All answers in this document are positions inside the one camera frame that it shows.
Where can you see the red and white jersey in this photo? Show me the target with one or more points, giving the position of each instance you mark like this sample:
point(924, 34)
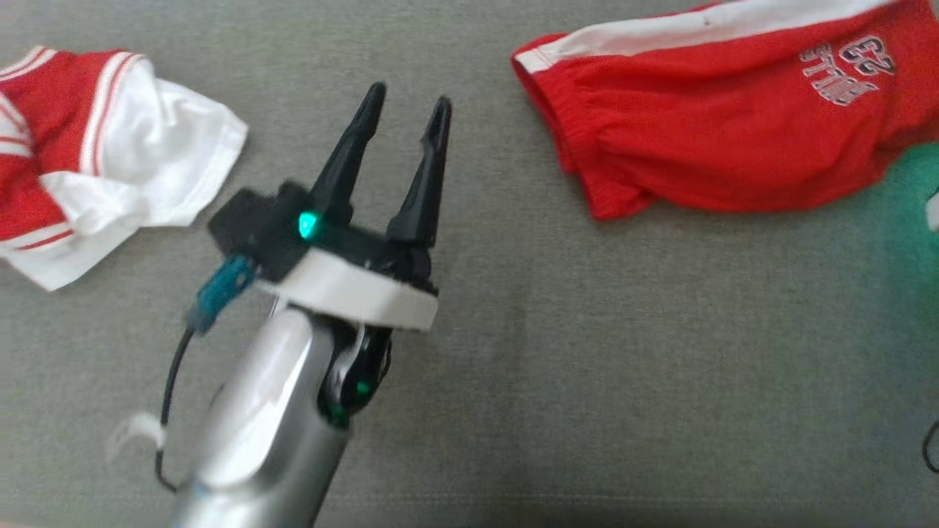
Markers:
point(147, 147)

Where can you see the grey fabric sofa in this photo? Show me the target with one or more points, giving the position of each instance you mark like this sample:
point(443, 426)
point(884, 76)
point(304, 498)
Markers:
point(587, 367)

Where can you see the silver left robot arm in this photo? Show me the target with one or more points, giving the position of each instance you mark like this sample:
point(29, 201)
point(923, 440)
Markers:
point(257, 411)

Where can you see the red shorts with white stripe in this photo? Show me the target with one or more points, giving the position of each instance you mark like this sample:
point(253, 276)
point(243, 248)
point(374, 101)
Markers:
point(697, 132)

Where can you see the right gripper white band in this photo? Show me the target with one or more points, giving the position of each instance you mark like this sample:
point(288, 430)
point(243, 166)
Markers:
point(933, 211)

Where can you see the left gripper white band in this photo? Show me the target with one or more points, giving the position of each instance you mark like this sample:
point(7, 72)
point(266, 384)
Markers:
point(352, 286)

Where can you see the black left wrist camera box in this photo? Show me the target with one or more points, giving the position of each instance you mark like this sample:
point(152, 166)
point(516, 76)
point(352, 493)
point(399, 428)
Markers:
point(238, 224)

